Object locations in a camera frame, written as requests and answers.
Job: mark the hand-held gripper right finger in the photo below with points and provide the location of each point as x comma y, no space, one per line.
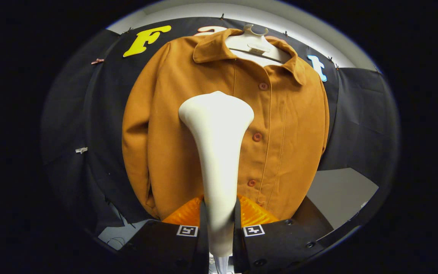
238,243

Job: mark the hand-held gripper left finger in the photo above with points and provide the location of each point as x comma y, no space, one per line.
203,243

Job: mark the brown button shirt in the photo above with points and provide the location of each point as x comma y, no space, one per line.
158,152

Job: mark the white clothes hanger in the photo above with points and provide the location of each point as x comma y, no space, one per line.
253,43

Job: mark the grey cabinet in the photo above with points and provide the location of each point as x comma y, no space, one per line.
340,194

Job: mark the white clip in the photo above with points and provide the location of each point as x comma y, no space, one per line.
81,150

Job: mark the black backdrop cloth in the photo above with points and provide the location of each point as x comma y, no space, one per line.
356,114

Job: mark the pink clip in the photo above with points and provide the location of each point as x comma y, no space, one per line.
97,61

